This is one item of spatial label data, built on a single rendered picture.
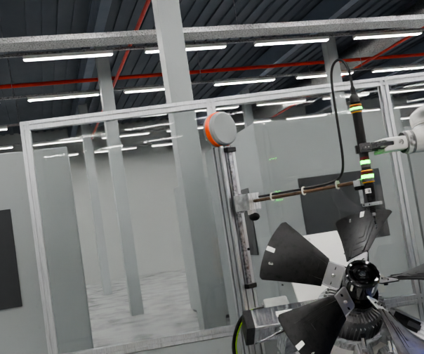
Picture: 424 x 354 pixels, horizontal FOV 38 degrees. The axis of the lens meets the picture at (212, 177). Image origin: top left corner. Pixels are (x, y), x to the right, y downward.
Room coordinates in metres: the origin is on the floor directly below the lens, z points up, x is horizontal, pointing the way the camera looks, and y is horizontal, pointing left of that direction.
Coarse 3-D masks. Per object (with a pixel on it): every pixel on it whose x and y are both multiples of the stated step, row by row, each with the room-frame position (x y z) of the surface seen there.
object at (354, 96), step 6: (354, 90) 2.18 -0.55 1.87; (354, 96) 2.17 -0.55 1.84; (354, 102) 2.21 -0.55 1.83; (366, 186) 2.18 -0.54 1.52; (372, 186) 2.18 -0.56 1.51; (366, 192) 2.18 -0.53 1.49; (372, 192) 2.17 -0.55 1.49; (366, 198) 2.19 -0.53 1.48; (372, 198) 2.18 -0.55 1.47; (372, 210) 2.18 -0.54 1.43
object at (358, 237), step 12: (348, 216) 2.43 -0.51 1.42; (372, 216) 2.35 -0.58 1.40; (384, 216) 2.32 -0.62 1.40; (348, 228) 2.39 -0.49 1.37; (360, 228) 2.34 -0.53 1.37; (372, 228) 2.30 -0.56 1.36; (348, 240) 2.35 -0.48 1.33; (360, 240) 2.29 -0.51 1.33; (372, 240) 2.25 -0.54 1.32; (348, 252) 2.31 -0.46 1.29; (360, 252) 2.25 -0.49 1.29
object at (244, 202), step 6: (258, 192) 2.64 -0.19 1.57; (234, 198) 2.66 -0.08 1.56; (240, 198) 2.63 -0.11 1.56; (246, 198) 2.60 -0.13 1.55; (252, 198) 2.61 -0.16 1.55; (258, 198) 2.64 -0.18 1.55; (234, 204) 2.66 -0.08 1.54; (240, 204) 2.63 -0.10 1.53; (246, 204) 2.61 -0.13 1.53; (252, 204) 2.61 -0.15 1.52; (258, 204) 2.63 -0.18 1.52; (240, 210) 2.64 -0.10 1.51; (246, 210) 2.61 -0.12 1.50
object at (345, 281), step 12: (348, 264) 2.15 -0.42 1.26; (360, 264) 2.16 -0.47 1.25; (372, 264) 2.15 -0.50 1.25; (348, 276) 2.12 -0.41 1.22; (360, 276) 2.13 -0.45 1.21; (372, 276) 2.12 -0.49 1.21; (348, 288) 2.13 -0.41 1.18; (360, 288) 2.10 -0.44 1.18; (372, 288) 2.10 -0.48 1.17; (360, 300) 2.15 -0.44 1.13
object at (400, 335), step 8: (384, 312) 2.07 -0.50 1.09; (384, 320) 2.03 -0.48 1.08; (392, 320) 2.06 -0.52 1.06; (392, 328) 2.02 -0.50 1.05; (400, 328) 2.04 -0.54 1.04; (392, 336) 1.98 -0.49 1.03; (400, 336) 2.00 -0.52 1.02; (408, 336) 2.03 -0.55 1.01; (416, 336) 2.10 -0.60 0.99; (400, 344) 1.97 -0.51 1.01; (408, 344) 1.99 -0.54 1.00; (416, 344) 2.02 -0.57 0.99; (400, 352) 1.94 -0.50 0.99; (408, 352) 1.96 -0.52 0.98; (416, 352) 1.98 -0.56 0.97
